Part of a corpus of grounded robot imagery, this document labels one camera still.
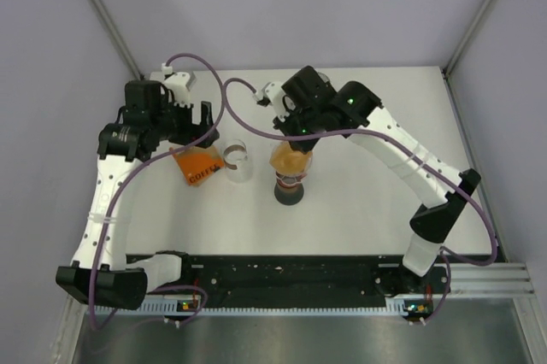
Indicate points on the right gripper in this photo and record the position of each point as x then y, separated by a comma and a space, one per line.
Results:
302, 145

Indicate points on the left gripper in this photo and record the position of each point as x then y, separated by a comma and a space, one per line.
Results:
191, 131

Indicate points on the brown paper coffee filter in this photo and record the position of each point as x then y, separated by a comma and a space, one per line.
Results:
284, 159

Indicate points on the clear glass dripper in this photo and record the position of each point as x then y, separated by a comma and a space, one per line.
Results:
290, 165

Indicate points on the orange coffee filter box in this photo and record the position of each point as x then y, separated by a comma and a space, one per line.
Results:
198, 164

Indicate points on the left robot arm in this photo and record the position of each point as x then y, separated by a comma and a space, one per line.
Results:
155, 110

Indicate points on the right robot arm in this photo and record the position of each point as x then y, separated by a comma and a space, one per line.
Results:
307, 104

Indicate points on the clear glass beaker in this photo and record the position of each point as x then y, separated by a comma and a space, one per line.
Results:
237, 161

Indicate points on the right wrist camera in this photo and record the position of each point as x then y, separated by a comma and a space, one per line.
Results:
273, 95

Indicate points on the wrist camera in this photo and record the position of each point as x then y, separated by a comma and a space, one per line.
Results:
273, 95
180, 83

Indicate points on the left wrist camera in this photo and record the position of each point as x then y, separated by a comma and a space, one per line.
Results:
180, 83

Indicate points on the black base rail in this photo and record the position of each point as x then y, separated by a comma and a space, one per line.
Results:
302, 281

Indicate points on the grey slotted cable duct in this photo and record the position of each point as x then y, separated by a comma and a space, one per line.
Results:
162, 306

